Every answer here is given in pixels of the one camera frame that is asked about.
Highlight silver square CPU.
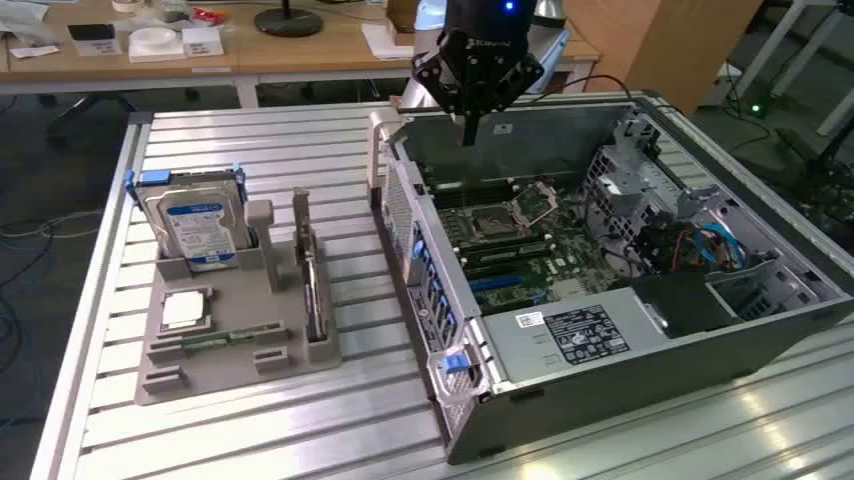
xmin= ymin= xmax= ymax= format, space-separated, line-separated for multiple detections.
xmin=161 ymin=293 xmax=208 ymax=330

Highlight blue expansion slot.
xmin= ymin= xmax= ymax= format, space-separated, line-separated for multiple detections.
xmin=468 ymin=275 xmax=523 ymax=295

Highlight white box, black lid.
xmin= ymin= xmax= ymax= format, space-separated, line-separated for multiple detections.
xmin=67 ymin=23 xmax=125 ymax=58

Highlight black round lamp base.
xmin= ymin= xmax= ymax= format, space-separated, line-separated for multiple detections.
xmin=252 ymin=0 xmax=324 ymax=39

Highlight plain white labelled box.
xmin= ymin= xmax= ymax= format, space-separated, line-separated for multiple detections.
xmin=180 ymin=26 xmax=224 ymax=59

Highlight white floor cable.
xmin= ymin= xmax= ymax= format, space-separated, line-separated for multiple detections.
xmin=0 ymin=208 xmax=103 ymax=240

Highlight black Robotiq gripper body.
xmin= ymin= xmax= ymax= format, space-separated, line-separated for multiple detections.
xmin=444 ymin=0 xmax=536 ymax=114

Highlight green motherboard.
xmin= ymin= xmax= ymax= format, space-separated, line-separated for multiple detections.
xmin=426 ymin=174 xmax=635 ymax=309

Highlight wooden desk, white frame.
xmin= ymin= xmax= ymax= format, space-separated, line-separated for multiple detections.
xmin=0 ymin=0 xmax=602 ymax=109

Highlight blue floor cable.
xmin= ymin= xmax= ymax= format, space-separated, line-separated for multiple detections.
xmin=0 ymin=234 xmax=48 ymax=432

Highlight installed RAM stick, white labels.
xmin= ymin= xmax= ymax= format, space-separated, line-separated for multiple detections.
xmin=463 ymin=239 xmax=543 ymax=266

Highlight orange disk wire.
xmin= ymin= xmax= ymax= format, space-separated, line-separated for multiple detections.
xmin=671 ymin=228 xmax=710 ymax=271

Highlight white booklet stack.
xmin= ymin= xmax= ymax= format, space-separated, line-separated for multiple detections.
xmin=360 ymin=22 xmax=416 ymax=62

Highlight green RAM stick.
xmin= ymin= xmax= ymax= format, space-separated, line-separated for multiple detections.
xmin=179 ymin=327 xmax=259 ymax=351

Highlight metal socket cover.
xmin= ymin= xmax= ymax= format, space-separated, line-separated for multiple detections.
xmin=510 ymin=182 xmax=559 ymax=226

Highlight dark grey open PC case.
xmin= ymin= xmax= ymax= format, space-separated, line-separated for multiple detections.
xmin=367 ymin=89 xmax=854 ymax=467

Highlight metal disk bay cage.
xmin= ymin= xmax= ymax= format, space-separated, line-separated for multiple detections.
xmin=583 ymin=119 xmax=688 ymax=261

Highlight grey plastic parts rack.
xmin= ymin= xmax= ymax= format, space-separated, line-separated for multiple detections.
xmin=132 ymin=199 xmax=343 ymax=407

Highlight hard disk, blue carrier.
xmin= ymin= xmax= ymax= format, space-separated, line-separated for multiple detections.
xmin=124 ymin=164 xmax=249 ymax=274

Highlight blue disk wire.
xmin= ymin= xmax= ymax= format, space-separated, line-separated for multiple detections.
xmin=694 ymin=223 xmax=747 ymax=270

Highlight grey power supply, black label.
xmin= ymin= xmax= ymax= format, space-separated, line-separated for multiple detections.
xmin=480 ymin=287 xmax=668 ymax=386

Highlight brown wooden cabinet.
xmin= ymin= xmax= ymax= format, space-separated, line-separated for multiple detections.
xmin=579 ymin=0 xmax=763 ymax=115

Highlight black cable behind case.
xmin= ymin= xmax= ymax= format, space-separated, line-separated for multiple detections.
xmin=551 ymin=74 xmax=636 ymax=104

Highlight green GPU card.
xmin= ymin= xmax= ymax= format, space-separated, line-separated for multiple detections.
xmin=291 ymin=187 xmax=329 ymax=347

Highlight CPU socket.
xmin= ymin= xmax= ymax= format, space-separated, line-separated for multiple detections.
xmin=468 ymin=203 xmax=516 ymax=237

